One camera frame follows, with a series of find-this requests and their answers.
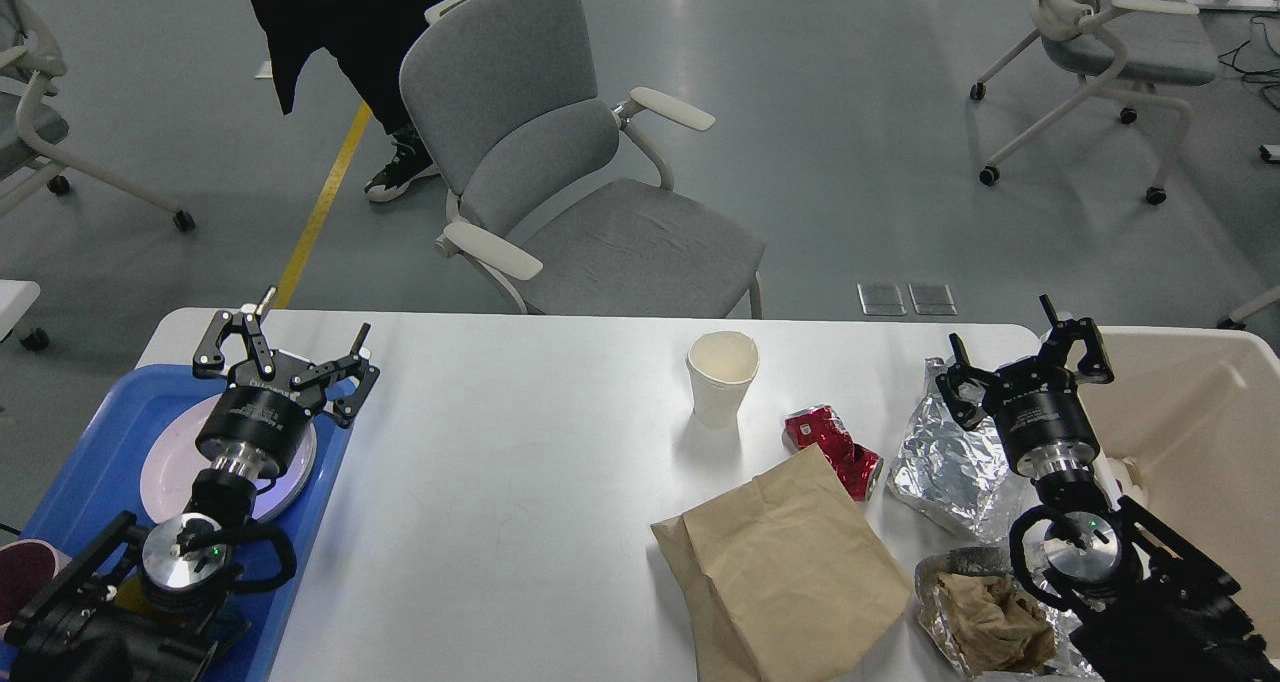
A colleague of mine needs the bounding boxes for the beige plastic bin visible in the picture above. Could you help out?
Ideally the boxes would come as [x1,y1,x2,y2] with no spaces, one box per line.
[1080,326,1279,658]

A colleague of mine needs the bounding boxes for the grey office chair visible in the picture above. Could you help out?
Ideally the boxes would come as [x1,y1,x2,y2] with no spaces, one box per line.
[399,0,765,319]

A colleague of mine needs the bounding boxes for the foil with brown napkin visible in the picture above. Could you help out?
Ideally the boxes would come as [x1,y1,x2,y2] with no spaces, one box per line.
[914,546,1101,681]

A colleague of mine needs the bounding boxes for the floor outlet plate right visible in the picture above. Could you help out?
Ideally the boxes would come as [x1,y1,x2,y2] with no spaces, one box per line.
[908,284,957,316]

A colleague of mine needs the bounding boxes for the floor outlet plate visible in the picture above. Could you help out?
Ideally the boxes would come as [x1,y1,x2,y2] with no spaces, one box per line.
[856,282,908,317]
[908,284,957,316]

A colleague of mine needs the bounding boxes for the floor outlet plate left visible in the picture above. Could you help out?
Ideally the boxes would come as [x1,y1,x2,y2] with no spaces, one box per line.
[856,282,908,317]

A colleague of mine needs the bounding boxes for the crushed red can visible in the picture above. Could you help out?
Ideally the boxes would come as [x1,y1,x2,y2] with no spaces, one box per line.
[783,406,883,503]

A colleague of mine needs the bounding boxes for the crumpled aluminium foil sheet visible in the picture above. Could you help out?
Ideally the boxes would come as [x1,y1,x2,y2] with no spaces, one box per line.
[887,357,1029,545]

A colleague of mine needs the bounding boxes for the white chair background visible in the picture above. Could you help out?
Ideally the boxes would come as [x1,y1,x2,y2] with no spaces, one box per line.
[969,0,1219,205]
[1,0,197,234]

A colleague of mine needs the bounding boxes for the blue plastic tray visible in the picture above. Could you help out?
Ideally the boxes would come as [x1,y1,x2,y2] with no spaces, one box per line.
[0,363,358,682]

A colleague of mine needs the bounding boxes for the person in black clothes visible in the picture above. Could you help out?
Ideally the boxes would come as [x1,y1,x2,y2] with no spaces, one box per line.
[250,0,442,203]

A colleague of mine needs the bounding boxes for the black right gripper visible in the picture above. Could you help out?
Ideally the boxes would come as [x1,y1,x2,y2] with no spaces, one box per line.
[936,296,1115,479]

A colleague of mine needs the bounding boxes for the white paper cup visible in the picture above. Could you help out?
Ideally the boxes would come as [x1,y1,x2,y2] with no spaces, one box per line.
[685,330,760,430]

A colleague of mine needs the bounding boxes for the brown paper bag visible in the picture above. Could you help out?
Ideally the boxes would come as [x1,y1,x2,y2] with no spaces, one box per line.
[652,448,913,681]

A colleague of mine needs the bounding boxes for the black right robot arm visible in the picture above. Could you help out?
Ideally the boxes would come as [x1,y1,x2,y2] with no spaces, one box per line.
[936,296,1277,681]

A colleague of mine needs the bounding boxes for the pink plate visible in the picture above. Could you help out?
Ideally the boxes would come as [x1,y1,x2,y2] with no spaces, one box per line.
[140,395,317,523]

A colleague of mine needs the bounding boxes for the white chair right background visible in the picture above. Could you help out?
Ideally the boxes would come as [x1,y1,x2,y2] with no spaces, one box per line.
[969,0,1219,205]

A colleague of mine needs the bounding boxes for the white chair left background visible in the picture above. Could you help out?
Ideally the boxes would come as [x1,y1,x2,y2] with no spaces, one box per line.
[1,0,197,234]

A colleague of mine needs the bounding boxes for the pink mug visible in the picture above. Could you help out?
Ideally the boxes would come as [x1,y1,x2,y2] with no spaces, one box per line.
[1,539,72,636]

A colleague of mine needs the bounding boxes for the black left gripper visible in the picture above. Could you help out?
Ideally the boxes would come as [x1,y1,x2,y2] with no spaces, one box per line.
[192,287,381,481]

